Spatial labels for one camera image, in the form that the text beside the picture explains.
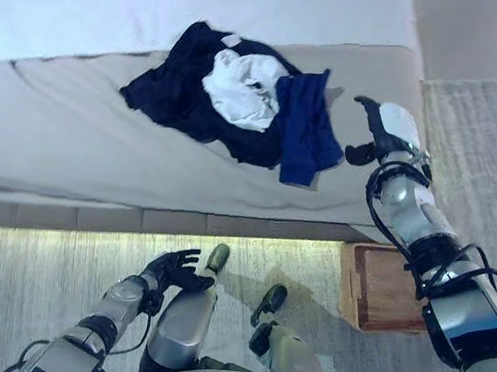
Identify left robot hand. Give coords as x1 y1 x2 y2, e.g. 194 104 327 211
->
140 240 220 295

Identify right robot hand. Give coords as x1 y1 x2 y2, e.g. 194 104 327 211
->
342 94 429 176

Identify wooden bed leg block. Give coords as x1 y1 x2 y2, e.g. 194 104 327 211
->
329 238 440 341

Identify beige bed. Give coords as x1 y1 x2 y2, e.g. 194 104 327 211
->
0 0 451 293

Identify left robot leg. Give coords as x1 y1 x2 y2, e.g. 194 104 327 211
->
136 233 232 372

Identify robot leg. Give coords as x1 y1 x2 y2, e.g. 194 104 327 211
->
136 233 232 372
242 280 340 372

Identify blue shorts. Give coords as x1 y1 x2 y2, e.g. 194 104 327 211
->
261 61 358 193

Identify grey patterned rug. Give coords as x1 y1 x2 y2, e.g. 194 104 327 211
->
386 69 497 327

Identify right robot leg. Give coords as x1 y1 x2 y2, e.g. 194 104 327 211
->
242 280 340 372

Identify white garment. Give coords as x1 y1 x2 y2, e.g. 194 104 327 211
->
195 44 292 135

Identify dark navy garment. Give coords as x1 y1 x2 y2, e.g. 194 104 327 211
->
110 10 309 172

